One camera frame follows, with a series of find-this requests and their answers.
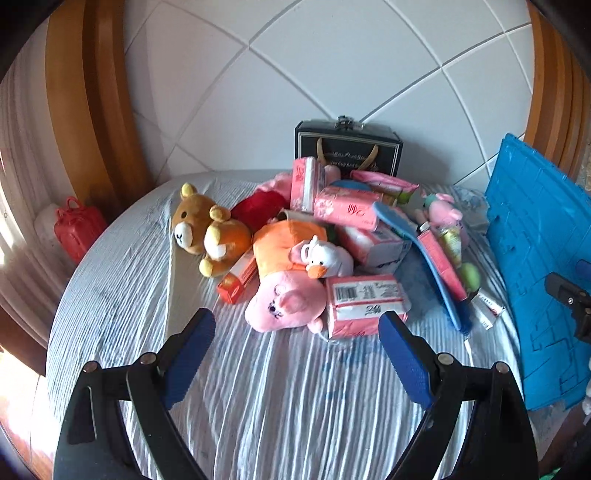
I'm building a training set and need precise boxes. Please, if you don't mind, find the striped white bed sheet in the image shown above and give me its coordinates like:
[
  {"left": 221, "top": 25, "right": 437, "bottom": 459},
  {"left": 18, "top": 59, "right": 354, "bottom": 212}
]
[{"left": 43, "top": 169, "right": 562, "bottom": 480}]

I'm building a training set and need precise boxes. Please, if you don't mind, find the wooden door frame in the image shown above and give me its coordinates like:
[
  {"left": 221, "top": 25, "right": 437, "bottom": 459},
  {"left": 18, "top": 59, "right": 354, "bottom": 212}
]
[{"left": 525, "top": 1, "right": 590, "bottom": 181}]

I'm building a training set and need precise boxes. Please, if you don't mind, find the orange small box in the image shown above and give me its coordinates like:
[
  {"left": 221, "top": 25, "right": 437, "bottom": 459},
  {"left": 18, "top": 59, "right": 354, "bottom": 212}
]
[{"left": 216, "top": 248, "right": 257, "bottom": 305}]

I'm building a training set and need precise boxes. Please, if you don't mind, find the white tube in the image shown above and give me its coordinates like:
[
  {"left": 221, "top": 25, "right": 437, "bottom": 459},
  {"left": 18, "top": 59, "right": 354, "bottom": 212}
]
[{"left": 470, "top": 289, "right": 506, "bottom": 330}]

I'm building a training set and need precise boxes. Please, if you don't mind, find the black gift box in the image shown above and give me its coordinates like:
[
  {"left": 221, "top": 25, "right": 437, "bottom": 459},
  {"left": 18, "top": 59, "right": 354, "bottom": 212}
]
[{"left": 294, "top": 116, "right": 404, "bottom": 178}]

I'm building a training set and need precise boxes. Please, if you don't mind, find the upright pink tissue pack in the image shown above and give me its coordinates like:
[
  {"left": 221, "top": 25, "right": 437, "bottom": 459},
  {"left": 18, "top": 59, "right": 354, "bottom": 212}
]
[{"left": 290, "top": 157, "right": 325, "bottom": 214}]

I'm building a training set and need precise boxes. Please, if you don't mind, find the red plastic bag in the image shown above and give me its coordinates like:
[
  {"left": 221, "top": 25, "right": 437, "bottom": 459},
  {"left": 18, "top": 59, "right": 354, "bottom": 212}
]
[{"left": 54, "top": 196, "right": 107, "bottom": 264}]

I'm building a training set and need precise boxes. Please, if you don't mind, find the pink green wipes pack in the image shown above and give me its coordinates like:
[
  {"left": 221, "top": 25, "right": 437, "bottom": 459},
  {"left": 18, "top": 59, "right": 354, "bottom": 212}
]
[{"left": 349, "top": 170, "right": 420, "bottom": 203}]

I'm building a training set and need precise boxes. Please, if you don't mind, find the pink pig small plush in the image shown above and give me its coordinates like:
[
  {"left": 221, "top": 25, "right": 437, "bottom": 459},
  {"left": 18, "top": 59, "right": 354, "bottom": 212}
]
[{"left": 423, "top": 193, "right": 463, "bottom": 230}]

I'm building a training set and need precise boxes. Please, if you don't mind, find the blue plastic crate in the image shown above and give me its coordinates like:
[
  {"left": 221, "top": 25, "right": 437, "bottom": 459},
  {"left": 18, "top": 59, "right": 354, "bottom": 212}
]
[{"left": 485, "top": 134, "right": 590, "bottom": 411}]

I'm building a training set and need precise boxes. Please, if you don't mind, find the white duck plush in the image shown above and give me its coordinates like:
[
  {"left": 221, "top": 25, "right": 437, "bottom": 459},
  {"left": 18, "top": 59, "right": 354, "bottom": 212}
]
[{"left": 290, "top": 236, "right": 353, "bottom": 279}]

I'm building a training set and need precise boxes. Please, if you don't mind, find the pink white tissue pack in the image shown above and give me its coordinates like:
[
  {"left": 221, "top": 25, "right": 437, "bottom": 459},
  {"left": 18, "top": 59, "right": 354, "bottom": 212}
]
[{"left": 325, "top": 274, "right": 412, "bottom": 339}]

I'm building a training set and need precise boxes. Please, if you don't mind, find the wooden bed post left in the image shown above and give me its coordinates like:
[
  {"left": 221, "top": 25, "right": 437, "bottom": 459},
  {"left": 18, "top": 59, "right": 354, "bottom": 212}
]
[{"left": 45, "top": 0, "right": 154, "bottom": 220}]

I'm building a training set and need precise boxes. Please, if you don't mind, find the orange plush toy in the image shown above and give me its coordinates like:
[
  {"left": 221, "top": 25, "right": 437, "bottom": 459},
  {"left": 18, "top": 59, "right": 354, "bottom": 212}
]
[{"left": 252, "top": 220, "right": 328, "bottom": 279}]

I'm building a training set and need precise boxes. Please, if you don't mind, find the red plush toy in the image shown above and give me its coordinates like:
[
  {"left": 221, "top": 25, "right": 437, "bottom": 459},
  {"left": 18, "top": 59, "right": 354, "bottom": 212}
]
[{"left": 231, "top": 190, "right": 288, "bottom": 234}]

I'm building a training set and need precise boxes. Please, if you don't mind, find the brown teddy bear plush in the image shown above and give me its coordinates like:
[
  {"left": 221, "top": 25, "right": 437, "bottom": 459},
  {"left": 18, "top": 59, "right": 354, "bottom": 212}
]
[{"left": 171, "top": 183, "right": 252, "bottom": 278}]

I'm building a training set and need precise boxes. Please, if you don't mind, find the green ball toy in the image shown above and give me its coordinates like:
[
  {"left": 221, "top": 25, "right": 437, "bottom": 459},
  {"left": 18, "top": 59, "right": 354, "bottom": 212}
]
[{"left": 458, "top": 262, "right": 481, "bottom": 294}]

